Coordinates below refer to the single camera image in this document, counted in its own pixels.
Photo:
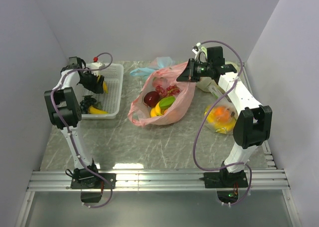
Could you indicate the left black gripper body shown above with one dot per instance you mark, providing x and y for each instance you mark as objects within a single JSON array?
[{"x": 89, "y": 81}]

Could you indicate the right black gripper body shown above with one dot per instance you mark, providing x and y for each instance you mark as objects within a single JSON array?
[{"x": 197, "y": 70}]

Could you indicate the red grape bunch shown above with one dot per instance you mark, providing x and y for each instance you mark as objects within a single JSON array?
[{"x": 172, "y": 90}]

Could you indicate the green starfruit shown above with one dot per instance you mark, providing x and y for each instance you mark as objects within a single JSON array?
[{"x": 166, "y": 102}]

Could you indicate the red apple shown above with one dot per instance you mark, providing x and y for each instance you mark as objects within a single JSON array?
[{"x": 151, "y": 99}]

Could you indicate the yellow banana bunch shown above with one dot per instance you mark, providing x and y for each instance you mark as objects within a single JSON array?
[{"x": 157, "y": 111}]

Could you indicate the pink plastic bag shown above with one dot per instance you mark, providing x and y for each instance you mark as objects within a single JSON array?
[{"x": 139, "y": 113}]

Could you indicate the single yellow banana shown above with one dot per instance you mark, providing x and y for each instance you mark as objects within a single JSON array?
[{"x": 104, "y": 84}]

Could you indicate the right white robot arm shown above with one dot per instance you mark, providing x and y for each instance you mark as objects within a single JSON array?
[{"x": 253, "y": 124}]

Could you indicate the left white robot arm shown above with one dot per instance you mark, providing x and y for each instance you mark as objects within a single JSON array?
[{"x": 65, "y": 113}]

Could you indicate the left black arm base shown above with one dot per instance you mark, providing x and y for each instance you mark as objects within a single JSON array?
[{"x": 91, "y": 186}]

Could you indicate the green tied plastic bag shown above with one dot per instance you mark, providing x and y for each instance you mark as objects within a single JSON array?
[{"x": 207, "y": 84}]

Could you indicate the blue tied plastic bag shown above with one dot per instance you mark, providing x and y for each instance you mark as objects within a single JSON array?
[{"x": 157, "y": 64}]

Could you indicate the clear bag of fruits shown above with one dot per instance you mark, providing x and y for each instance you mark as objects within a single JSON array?
[{"x": 221, "y": 119}]

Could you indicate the black grape bunch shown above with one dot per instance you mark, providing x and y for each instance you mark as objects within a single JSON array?
[{"x": 87, "y": 101}]

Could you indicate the white plastic basket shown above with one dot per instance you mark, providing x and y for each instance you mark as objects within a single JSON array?
[{"x": 113, "y": 76}]

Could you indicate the small yellow mango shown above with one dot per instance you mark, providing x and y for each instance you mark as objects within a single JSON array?
[{"x": 94, "y": 111}]

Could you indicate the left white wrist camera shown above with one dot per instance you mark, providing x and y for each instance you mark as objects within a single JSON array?
[{"x": 95, "y": 67}]

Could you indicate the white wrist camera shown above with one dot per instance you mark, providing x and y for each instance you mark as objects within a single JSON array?
[
  {"x": 95, "y": 67},
  {"x": 198, "y": 49}
]

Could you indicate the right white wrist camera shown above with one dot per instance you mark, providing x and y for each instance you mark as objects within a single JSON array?
[{"x": 198, "y": 49}]

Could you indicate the aluminium mounting rail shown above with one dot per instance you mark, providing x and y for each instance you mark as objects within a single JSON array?
[{"x": 156, "y": 181}]

